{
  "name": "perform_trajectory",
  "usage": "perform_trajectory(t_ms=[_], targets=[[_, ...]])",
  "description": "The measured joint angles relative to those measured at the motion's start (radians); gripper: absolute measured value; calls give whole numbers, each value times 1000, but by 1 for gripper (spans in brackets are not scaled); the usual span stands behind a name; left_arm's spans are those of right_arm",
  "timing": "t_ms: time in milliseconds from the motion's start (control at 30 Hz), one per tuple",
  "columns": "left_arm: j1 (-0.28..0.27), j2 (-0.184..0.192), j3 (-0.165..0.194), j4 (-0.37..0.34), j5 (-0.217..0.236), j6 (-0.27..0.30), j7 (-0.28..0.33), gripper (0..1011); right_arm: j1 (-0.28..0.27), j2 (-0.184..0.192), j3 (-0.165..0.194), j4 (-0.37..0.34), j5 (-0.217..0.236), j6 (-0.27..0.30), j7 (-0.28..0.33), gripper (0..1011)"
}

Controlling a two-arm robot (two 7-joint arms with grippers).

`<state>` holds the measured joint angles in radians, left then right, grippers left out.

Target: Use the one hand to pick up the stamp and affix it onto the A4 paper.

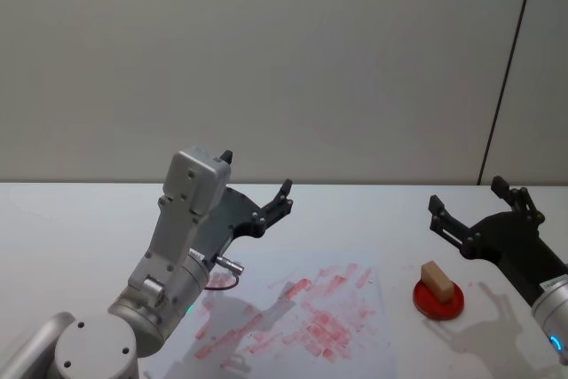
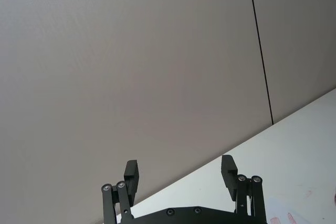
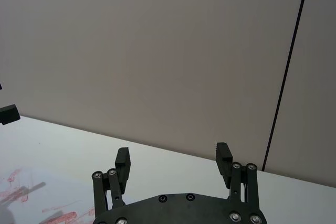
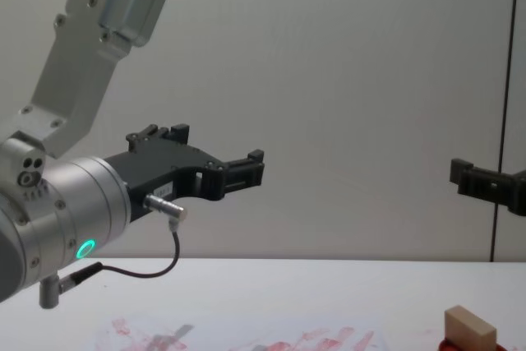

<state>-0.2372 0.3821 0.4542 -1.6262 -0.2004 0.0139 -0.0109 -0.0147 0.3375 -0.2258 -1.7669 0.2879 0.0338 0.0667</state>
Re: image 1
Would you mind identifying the thin dark cable silver plug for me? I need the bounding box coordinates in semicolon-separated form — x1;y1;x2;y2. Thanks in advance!
206;254;246;294

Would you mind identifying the round red dish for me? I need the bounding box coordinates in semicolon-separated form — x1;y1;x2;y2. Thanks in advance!
412;273;467;320

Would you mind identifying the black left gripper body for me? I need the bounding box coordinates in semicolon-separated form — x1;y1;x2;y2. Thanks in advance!
193;186;264;261

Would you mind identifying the tan rectangular block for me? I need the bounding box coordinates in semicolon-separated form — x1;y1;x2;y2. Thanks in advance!
420;261;455;303

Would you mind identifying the clear sheet with red smears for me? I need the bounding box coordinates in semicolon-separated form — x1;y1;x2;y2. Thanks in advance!
141;261;395;379

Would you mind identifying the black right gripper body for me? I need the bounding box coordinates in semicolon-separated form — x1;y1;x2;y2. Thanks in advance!
460;211;568;310

